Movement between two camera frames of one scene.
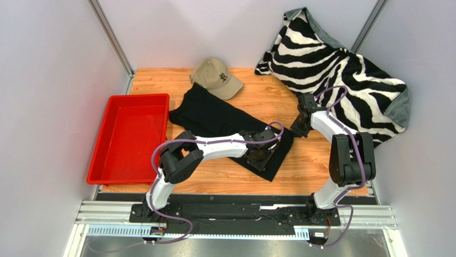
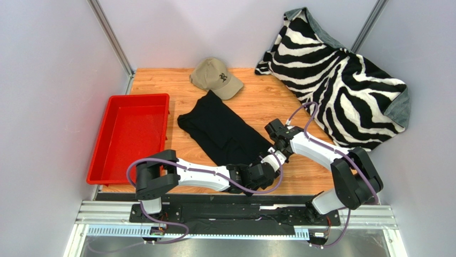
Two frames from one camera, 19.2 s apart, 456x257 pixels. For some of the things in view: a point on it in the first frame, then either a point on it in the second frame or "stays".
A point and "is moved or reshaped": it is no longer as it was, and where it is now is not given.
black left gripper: [260, 166] → [253, 164]
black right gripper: [299, 126] → [273, 129]
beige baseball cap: [212, 74] stays
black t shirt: [210, 116] is moved or reshaped
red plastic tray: [133, 128] stays
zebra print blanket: [303, 57] stays
